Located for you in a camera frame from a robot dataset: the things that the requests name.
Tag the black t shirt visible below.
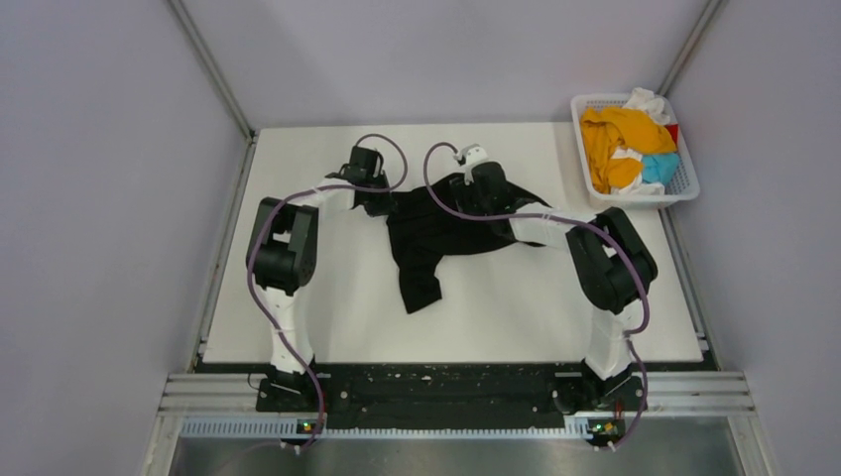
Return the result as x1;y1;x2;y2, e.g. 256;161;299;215
362;187;514;314

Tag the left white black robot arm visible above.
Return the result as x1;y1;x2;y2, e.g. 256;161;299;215
246;146;395;410

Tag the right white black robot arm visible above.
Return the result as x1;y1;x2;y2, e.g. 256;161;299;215
450;144;659;409

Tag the yellow t shirt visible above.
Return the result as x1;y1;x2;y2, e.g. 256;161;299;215
579;106;677;194

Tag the blue t shirt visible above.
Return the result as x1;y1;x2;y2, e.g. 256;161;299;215
641;152;681;185

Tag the white t shirt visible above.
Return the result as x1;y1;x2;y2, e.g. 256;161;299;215
611;87;675;195

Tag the white plastic laundry basket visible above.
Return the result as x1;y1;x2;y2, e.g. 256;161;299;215
570;90;700;209

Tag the red t shirt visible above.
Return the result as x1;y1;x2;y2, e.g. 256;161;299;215
664;123;679;145

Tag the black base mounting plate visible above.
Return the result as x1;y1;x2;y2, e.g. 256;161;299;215
256;363;645;429

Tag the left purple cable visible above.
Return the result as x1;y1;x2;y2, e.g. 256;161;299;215
246;133;410;454

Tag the purple cable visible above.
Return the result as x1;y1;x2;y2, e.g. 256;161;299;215
246;133;410;454
421;141;653;451

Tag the left aluminium corner post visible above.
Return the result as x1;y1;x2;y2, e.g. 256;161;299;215
164;0;256;142

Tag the aluminium corner post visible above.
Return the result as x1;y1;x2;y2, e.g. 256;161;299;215
164;0;256;142
657;0;729;96

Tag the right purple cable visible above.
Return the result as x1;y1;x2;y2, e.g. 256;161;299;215
421;141;653;451

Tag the right aluminium corner post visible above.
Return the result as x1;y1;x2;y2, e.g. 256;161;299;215
657;0;729;96

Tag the aluminium front frame rail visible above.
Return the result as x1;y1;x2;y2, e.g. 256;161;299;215
158;365;756;417

